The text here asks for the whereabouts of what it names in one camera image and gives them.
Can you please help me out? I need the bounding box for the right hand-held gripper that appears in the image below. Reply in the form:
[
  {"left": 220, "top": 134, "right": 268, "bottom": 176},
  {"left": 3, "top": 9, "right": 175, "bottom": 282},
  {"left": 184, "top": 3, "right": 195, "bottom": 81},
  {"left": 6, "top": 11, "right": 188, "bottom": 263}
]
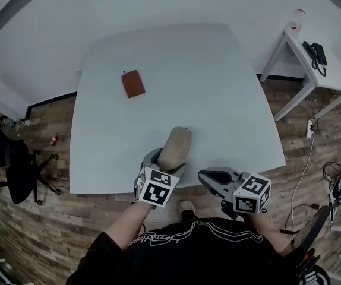
[{"left": 197, "top": 166, "right": 273, "bottom": 220}]

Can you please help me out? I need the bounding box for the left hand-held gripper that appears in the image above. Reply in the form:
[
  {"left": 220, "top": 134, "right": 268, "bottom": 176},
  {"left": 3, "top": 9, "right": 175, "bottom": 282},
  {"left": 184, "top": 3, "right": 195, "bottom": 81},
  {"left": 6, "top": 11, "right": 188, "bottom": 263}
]
[{"left": 132, "top": 148, "right": 188, "bottom": 210}]

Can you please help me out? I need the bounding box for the tan cylindrical pouch item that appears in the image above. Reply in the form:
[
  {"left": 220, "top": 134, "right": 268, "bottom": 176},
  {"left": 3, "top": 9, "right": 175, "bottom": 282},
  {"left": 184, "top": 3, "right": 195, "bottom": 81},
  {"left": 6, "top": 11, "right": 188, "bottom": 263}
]
[{"left": 157, "top": 126, "right": 193, "bottom": 172}]

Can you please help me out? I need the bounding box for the person's left forearm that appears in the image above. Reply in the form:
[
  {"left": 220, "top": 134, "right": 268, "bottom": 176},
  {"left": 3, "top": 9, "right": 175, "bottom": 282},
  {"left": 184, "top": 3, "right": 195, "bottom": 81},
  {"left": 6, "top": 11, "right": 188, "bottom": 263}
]
[{"left": 117, "top": 201, "right": 157, "bottom": 251}]

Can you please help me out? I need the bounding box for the person's right forearm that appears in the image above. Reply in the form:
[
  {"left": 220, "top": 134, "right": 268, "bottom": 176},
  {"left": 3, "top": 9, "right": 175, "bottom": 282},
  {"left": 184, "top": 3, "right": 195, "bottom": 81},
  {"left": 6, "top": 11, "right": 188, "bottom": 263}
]
[{"left": 246, "top": 211, "right": 295, "bottom": 257}]

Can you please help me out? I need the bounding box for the person's beige shoe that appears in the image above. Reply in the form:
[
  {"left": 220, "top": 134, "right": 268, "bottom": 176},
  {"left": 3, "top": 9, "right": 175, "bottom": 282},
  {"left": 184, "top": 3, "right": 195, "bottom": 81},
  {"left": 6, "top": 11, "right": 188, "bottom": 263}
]
[{"left": 178, "top": 199, "right": 196, "bottom": 217}]

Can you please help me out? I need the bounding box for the person's black trouser leg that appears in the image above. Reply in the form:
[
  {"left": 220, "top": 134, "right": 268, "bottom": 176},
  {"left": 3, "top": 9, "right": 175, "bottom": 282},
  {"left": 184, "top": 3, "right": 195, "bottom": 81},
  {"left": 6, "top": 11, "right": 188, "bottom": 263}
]
[{"left": 181, "top": 208, "right": 198, "bottom": 223}]

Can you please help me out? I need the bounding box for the person's black printed shirt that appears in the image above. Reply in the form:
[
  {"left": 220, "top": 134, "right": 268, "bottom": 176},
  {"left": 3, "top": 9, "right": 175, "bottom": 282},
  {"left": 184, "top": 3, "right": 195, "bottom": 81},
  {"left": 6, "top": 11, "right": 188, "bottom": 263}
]
[{"left": 65, "top": 217, "right": 329, "bottom": 285}]

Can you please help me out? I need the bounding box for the white table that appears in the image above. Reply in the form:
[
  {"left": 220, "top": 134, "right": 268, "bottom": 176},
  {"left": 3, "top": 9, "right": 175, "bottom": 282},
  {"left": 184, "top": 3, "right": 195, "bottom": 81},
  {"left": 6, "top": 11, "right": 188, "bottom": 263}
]
[{"left": 69, "top": 22, "right": 287, "bottom": 195}]

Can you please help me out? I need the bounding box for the brown leather wallet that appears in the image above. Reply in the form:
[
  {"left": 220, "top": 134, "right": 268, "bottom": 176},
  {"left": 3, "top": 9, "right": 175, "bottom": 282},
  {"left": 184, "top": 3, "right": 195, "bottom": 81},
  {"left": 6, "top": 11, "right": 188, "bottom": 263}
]
[{"left": 120, "top": 69, "right": 146, "bottom": 99}]

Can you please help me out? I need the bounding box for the white power strip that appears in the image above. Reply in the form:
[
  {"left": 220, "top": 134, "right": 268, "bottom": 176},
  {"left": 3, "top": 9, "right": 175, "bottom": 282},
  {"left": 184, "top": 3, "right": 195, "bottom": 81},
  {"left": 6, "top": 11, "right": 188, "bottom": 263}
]
[{"left": 305, "top": 119, "right": 316, "bottom": 140}]

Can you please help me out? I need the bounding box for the black office chair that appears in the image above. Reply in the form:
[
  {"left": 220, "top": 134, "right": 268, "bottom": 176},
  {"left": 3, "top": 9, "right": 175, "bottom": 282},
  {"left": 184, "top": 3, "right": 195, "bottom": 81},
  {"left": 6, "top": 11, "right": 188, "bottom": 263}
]
[{"left": 0, "top": 140, "right": 62, "bottom": 205}]

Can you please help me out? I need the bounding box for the white side desk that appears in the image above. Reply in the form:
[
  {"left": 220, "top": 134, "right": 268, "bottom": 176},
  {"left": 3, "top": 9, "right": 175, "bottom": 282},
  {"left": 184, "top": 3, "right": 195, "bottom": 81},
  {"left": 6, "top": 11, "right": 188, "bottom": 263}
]
[{"left": 258, "top": 30, "right": 341, "bottom": 122}]

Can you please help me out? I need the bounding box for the black desk phone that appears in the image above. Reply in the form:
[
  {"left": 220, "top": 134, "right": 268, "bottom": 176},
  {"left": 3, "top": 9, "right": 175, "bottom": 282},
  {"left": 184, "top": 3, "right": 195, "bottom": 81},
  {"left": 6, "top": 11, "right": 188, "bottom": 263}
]
[{"left": 302, "top": 40, "right": 329, "bottom": 77}]

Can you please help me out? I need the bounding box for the clear plastic bottle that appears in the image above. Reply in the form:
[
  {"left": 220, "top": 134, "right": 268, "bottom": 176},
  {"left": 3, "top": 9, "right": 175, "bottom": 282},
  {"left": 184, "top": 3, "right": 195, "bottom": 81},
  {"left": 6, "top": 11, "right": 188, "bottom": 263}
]
[{"left": 288, "top": 8, "right": 307, "bottom": 33}]

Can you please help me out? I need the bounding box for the white power cable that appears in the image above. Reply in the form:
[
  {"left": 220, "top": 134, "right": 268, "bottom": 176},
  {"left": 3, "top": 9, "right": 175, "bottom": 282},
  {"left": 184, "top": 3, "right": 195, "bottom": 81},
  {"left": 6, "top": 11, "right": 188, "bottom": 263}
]
[{"left": 290, "top": 131, "right": 316, "bottom": 233}]

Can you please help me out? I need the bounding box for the tangle of black cables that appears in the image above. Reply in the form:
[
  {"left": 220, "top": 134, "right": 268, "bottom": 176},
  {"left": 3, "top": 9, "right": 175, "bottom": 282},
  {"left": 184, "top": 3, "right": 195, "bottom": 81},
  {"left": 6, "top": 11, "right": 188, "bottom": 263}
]
[{"left": 323, "top": 161, "right": 341, "bottom": 222}]

